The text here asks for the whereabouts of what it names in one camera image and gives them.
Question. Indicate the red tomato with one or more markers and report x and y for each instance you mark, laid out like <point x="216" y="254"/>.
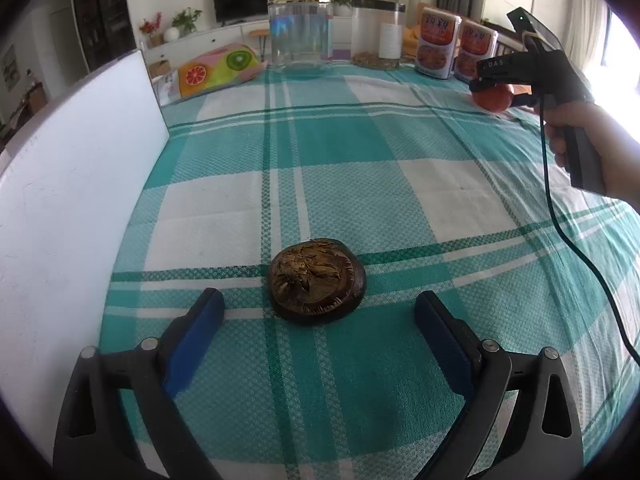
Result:
<point x="492" y="100"/>

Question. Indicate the white sheer curtain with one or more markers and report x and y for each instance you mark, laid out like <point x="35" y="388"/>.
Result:
<point x="590" y="15"/>

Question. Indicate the red label food tin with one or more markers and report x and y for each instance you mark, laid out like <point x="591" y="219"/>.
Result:
<point x="437" y="42"/>
<point x="475" y="52"/>

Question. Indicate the teal checked tablecloth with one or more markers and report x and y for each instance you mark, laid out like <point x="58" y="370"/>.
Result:
<point x="350" y="185"/>

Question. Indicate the white television cabinet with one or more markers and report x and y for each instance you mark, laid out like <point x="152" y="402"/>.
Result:
<point x="215" y="37"/>

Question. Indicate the white round vase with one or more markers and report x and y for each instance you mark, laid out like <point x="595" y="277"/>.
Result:
<point x="171" y="33"/>

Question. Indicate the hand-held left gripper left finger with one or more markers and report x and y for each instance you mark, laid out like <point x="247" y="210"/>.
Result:
<point x="195" y="340"/>

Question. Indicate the large dark brown mangosteen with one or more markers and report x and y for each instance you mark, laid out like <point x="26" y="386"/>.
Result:
<point x="317" y="282"/>

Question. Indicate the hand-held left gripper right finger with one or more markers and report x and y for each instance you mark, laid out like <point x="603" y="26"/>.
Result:
<point x="445" y="340"/>

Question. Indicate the plastic jar with black lid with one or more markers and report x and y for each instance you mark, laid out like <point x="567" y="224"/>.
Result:
<point x="377" y="35"/>

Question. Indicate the dark display cabinet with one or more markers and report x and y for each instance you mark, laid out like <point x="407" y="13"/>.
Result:
<point x="102" y="10"/>

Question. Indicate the white foam board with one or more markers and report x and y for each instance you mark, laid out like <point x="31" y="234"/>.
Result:
<point x="65" y="210"/>

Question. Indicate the fruit print cushion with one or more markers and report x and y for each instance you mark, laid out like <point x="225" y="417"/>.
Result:
<point x="215" y="67"/>

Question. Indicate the person's right hand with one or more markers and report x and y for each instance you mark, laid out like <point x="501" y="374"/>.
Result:
<point x="607" y="145"/>

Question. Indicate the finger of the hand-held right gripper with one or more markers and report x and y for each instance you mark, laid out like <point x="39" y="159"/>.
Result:
<point x="522" y="101"/>
<point x="500" y="67"/>

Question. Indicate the glass jar with gold lid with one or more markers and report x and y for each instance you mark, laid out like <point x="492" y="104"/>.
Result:
<point x="300" y="30"/>

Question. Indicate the red flower bouquet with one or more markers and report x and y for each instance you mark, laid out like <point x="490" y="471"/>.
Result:
<point x="150" y="27"/>

